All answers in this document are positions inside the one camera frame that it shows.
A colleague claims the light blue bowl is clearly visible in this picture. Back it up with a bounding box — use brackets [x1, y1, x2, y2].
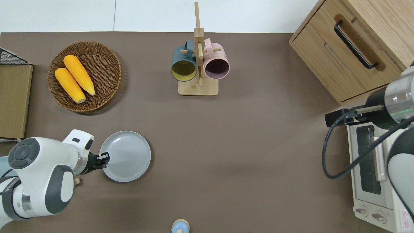
[0, 156, 18, 179]

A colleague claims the black velcro strap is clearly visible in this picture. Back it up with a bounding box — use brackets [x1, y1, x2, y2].
[1, 179, 22, 221]

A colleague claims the white toaster oven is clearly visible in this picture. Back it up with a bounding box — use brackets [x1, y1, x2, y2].
[346, 123, 414, 233]

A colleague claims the light wooden drawer cabinet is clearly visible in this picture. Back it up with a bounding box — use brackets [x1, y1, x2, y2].
[289, 0, 414, 106]

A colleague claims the teal mug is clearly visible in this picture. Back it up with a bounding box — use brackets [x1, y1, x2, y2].
[170, 39, 198, 82]

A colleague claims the brown table mat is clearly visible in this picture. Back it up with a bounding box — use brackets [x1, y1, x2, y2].
[0, 31, 389, 233]

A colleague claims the pink mug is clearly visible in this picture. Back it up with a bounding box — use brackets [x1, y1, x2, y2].
[202, 38, 231, 80]

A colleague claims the black cabinet drawer handle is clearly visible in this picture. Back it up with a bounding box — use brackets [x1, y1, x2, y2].
[333, 20, 379, 70]

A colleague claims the black robot cable with connector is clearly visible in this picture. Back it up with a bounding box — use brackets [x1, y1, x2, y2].
[321, 108, 414, 180]

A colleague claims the wooden mug rack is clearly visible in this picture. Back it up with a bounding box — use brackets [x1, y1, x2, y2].
[178, 2, 222, 96]

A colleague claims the blue bottle wooden lid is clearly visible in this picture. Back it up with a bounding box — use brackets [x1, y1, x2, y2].
[171, 219, 190, 233]

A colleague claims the yellow corn cob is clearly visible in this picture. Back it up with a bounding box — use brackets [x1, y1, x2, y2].
[63, 54, 96, 96]
[54, 67, 87, 104]

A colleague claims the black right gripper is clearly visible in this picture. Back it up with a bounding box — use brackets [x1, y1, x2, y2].
[325, 108, 356, 128]

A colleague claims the round wicker basket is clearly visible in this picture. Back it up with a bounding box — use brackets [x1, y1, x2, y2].
[47, 41, 122, 113]

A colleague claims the white oven door handle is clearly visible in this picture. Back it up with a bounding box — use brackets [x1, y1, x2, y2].
[373, 136, 388, 182]

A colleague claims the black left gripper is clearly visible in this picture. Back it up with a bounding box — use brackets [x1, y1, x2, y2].
[82, 151, 111, 175]

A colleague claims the wooden plate rack black wire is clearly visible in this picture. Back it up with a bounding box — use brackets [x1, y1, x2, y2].
[0, 47, 34, 142]

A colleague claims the gray plate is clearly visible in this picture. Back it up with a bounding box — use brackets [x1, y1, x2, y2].
[99, 130, 152, 183]

